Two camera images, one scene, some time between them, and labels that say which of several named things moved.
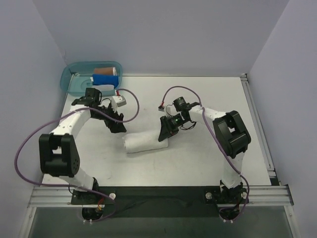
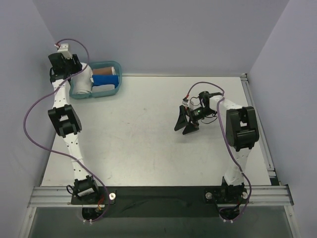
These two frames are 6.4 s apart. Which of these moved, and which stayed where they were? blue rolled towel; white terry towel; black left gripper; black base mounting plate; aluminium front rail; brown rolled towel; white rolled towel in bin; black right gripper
Moved: black right gripper; black left gripper; white terry towel
Stayed: black base mounting plate; white rolled towel in bin; aluminium front rail; blue rolled towel; brown rolled towel
